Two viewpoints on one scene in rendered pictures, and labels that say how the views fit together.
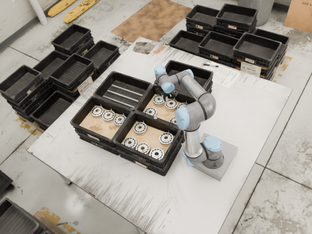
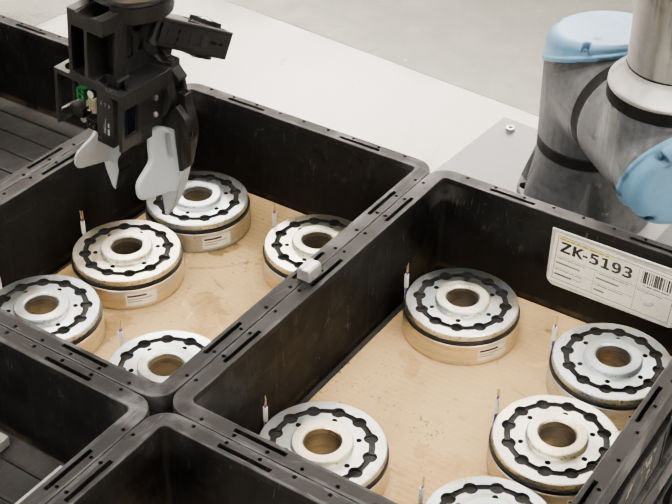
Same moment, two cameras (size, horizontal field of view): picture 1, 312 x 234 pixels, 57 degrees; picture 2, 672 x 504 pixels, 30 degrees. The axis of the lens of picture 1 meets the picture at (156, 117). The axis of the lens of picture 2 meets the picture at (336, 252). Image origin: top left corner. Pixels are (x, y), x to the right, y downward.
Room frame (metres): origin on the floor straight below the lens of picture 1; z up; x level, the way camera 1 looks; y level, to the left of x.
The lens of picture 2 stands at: (1.30, 0.83, 1.54)
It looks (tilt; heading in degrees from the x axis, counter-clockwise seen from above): 35 degrees down; 265
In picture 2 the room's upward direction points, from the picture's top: 1 degrees clockwise
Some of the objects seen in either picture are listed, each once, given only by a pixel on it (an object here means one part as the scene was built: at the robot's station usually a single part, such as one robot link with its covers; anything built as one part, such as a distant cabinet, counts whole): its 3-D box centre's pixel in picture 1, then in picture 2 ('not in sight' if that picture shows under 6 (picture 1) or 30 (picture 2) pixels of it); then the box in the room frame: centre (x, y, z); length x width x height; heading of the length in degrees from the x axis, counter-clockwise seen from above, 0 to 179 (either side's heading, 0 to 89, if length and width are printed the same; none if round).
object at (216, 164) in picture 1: (212, 155); (586, 169); (0.93, -0.33, 0.81); 0.15 x 0.15 x 0.10
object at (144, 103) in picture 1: (167, 109); (181, 269); (1.37, -0.10, 0.87); 0.40 x 0.30 x 0.11; 52
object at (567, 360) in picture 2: (156, 154); (612, 362); (1.00, 0.05, 0.86); 0.10 x 0.10 x 0.01
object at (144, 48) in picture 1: (143, 47); not in sight; (2.34, -0.01, 0.71); 0.22 x 0.19 x 0.01; 47
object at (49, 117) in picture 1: (56, 113); not in sight; (2.08, 1.05, 0.26); 0.40 x 0.30 x 0.23; 137
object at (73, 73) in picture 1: (78, 82); not in sight; (2.38, 0.78, 0.37); 0.40 x 0.30 x 0.45; 137
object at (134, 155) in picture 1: (147, 139); (471, 394); (1.13, 0.09, 0.87); 0.40 x 0.30 x 0.11; 52
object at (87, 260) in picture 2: (171, 103); (127, 251); (1.42, -0.14, 0.86); 0.10 x 0.10 x 0.01
